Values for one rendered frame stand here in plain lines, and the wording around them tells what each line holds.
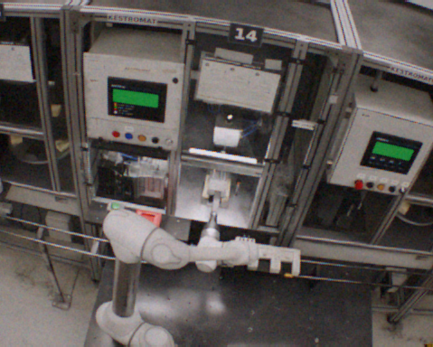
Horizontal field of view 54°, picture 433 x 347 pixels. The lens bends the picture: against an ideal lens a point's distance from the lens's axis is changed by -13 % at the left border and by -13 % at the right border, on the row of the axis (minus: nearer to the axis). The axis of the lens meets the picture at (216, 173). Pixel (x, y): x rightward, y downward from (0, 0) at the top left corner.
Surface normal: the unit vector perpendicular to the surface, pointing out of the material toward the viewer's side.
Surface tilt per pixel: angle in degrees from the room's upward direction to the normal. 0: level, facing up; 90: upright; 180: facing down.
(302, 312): 0
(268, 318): 0
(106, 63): 90
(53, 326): 0
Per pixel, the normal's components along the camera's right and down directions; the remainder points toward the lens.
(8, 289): 0.12, -0.68
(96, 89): -0.12, 0.71
